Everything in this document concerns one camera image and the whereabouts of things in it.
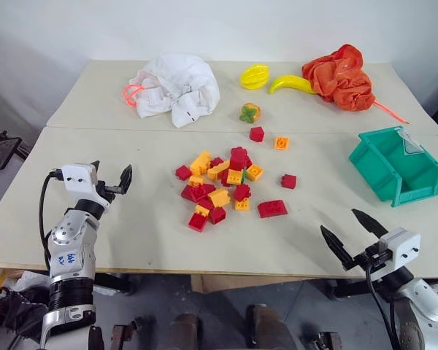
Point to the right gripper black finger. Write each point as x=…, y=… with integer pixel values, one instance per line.
x=337, y=248
x=370, y=223

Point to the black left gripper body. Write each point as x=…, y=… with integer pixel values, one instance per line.
x=107, y=191

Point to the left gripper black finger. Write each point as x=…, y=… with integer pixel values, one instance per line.
x=95, y=166
x=126, y=176

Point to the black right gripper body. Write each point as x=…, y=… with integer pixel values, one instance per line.
x=373, y=257

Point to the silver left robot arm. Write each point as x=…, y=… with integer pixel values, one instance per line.
x=70, y=255

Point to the green plastic bin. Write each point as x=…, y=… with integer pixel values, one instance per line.
x=394, y=171

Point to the small red cube block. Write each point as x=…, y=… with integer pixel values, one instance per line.
x=183, y=172
x=288, y=181
x=256, y=134
x=216, y=162

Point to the small yellow building block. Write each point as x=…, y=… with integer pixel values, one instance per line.
x=242, y=205
x=201, y=210
x=196, y=180

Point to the bright red square block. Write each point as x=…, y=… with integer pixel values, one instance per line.
x=197, y=221

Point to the clear plastic label card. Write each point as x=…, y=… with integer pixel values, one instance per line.
x=410, y=144

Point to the dark red cube block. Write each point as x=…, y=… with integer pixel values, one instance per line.
x=217, y=215

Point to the dark rounded brown shape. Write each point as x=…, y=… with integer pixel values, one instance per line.
x=184, y=332
x=270, y=328

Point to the green plastic toy brick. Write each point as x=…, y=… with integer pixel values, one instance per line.
x=244, y=176

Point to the orange brick alone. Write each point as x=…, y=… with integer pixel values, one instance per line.
x=281, y=143

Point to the orange toy persimmon green leaf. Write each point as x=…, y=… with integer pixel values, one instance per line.
x=250, y=113

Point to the black bag on floor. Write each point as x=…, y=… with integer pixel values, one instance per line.
x=14, y=310

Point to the yellow toy banana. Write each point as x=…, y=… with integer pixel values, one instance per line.
x=290, y=83

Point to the yellow toy starfruit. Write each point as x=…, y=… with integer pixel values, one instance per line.
x=254, y=76

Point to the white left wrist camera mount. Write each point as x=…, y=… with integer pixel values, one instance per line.
x=77, y=179

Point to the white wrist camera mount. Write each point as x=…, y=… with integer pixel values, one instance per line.
x=401, y=248
x=77, y=179

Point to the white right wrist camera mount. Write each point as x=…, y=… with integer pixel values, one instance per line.
x=401, y=248

